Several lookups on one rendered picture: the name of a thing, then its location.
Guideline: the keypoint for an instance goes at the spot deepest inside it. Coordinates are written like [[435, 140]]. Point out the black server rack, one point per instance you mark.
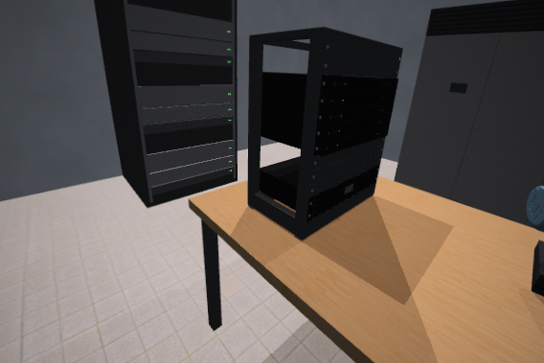
[[341, 135]]

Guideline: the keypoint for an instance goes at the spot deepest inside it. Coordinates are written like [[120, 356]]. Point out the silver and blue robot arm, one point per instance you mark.
[[535, 208]]

